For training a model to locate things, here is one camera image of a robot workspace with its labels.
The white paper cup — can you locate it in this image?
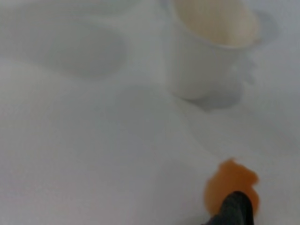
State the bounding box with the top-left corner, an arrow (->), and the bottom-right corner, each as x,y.
167,0 -> 263,101

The brown water stain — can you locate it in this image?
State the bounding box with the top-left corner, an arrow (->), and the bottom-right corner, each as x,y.
203,157 -> 261,214

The dark blue rag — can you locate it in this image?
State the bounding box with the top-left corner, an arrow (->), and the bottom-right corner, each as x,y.
203,190 -> 256,225

